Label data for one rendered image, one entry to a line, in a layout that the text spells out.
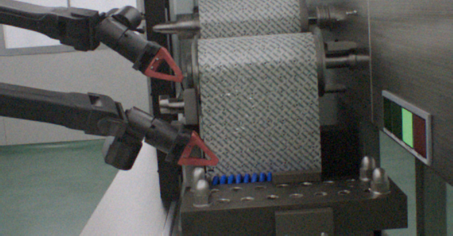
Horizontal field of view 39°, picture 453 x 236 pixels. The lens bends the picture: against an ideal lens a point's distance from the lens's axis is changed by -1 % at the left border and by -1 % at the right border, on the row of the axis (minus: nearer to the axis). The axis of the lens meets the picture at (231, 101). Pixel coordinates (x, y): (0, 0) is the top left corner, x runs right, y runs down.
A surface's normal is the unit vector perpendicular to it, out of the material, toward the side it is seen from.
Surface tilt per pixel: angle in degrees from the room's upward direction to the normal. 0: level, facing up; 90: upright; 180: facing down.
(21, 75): 90
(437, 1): 90
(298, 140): 90
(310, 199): 0
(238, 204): 0
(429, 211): 90
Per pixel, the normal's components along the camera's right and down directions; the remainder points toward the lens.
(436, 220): 0.01, 0.14
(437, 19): -1.00, 0.07
